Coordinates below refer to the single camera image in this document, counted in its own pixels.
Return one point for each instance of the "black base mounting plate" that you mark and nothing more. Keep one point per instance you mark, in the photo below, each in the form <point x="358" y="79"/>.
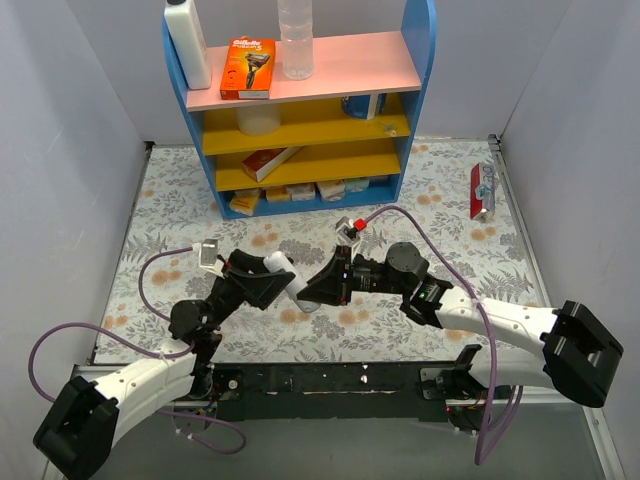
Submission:
<point x="354" y="390"/>

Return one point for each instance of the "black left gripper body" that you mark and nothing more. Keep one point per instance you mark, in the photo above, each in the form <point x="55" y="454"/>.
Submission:
<point x="240" y="280"/>

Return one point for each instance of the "red and white long box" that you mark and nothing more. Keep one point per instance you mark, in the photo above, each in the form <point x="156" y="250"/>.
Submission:
<point x="262" y="163"/>

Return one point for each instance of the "white remote control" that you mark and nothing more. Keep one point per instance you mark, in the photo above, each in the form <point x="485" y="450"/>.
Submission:
<point x="279" y="261"/>

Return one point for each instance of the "clear plastic water bottle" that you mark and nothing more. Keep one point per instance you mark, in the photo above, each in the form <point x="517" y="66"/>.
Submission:
<point x="296" y="31"/>

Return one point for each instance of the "small clear wrapped item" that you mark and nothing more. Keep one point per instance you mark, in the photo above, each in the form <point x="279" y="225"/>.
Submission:
<point x="390" y="130"/>

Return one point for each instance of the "yellow Kamenoko sponge pack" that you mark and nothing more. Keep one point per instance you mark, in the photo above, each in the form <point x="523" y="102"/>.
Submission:
<point x="244" y="205"/>

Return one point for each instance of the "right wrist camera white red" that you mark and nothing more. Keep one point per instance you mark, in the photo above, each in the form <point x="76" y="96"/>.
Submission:
<point x="348" y="234"/>

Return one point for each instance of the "blue wooden shelf unit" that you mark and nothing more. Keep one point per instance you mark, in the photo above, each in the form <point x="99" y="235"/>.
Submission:
<point x="333" y="145"/>

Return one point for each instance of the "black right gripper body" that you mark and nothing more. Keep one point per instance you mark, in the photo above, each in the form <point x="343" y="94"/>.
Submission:
<point x="343" y="276"/>

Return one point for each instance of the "blue and white can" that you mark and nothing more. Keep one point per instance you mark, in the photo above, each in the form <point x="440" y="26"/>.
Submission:
<point x="363" y="107"/>

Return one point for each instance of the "white plastic bottle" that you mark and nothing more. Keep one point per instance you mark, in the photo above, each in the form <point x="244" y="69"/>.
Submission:
<point x="184" y="26"/>

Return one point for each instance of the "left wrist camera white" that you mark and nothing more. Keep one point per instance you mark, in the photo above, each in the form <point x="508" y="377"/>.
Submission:
<point x="208" y="256"/>

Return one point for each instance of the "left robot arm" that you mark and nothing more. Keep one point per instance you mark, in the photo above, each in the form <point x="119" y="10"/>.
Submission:
<point x="88" y="417"/>

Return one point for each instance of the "aluminium rail frame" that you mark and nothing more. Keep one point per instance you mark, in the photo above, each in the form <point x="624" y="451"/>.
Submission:
<point x="486" y="418"/>

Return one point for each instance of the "mint green sponge pack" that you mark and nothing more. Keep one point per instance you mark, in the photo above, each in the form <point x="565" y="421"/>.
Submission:
<point x="356" y="185"/>

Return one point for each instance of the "orange Gillette razor box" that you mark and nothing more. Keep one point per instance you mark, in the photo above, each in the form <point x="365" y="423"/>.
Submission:
<point x="248" y="70"/>

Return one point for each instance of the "white sponge pack tilted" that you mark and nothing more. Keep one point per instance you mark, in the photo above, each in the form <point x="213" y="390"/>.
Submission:
<point x="332" y="190"/>

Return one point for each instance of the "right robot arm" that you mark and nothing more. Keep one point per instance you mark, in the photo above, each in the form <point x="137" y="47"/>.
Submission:
<point x="567" y="349"/>

